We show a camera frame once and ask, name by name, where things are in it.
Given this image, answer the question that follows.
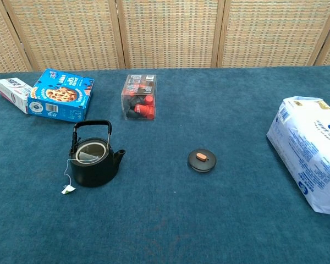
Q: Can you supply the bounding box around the white toothpaste box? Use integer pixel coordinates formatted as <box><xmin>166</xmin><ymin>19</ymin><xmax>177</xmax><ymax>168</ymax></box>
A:
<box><xmin>0</xmin><ymin>77</ymin><xmax>34</xmax><ymax>114</ymax></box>

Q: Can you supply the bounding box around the black teapot lid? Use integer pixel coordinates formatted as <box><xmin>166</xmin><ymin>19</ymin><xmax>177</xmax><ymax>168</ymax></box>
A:
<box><xmin>188</xmin><ymin>148</ymin><xmax>217</xmax><ymax>173</ymax></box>

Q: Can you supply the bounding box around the blue carpet table cover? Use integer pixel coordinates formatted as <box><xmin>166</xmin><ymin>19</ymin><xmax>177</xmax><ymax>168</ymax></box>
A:
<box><xmin>0</xmin><ymin>65</ymin><xmax>330</xmax><ymax>264</ymax></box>

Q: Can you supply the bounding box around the tea bag with string tag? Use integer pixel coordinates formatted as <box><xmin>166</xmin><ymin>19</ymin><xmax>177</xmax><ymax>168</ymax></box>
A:
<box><xmin>61</xmin><ymin>147</ymin><xmax>102</xmax><ymax>195</ymax></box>

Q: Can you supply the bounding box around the black teapot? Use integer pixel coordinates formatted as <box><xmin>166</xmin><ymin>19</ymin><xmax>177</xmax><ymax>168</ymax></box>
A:
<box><xmin>68</xmin><ymin>119</ymin><xmax>127</xmax><ymax>188</ymax></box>

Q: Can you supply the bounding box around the blue cookie box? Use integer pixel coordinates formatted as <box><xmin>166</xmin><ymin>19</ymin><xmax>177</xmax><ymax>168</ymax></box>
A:
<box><xmin>27</xmin><ymin>68</ymin><xmax>95</xmax><ymax>123</ymax></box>

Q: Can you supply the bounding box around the clear box of capsules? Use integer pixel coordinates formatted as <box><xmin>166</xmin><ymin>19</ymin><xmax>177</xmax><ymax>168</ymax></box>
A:
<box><xmin>120</xmin><ymin>74</ymin><xmax>157</xmax><ymax>121</ymax></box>

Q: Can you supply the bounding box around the white tissue pack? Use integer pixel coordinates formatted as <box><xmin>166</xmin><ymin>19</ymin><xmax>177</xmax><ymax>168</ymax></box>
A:
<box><xmin>266</xmin><ymin>95</ymin><xmax>330</xmax><ymax>217</ymax></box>

